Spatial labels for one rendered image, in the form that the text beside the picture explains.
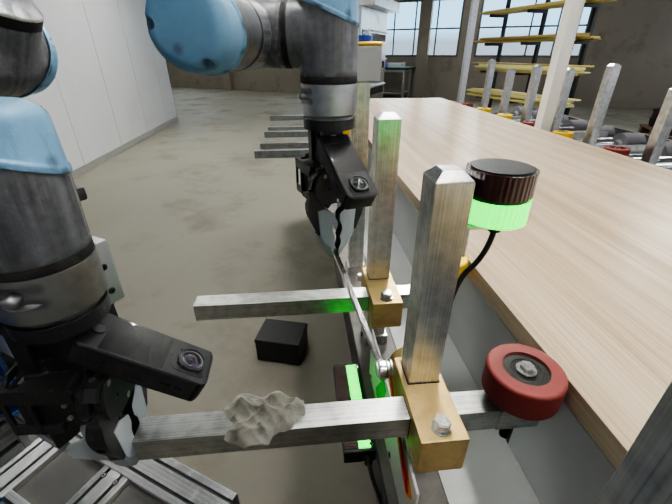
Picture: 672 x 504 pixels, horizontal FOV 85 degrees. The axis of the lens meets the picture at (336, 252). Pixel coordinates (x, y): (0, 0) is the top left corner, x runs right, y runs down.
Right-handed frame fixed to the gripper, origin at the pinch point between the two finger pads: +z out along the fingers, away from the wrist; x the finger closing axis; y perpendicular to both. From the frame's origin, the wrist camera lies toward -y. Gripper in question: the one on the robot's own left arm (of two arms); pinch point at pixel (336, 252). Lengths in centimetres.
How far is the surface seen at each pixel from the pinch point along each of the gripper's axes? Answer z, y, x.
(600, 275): 2.5, -20.4, -35.5
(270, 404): 6.0, -18.4, 16.7
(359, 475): 92, 13, -15
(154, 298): 92, 148, 42
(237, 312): 10.0, 4.8, 15.8
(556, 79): -18, 68, -135
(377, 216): -4.6, 0.3, -7.5
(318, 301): 8.8, 0.2, 3.2
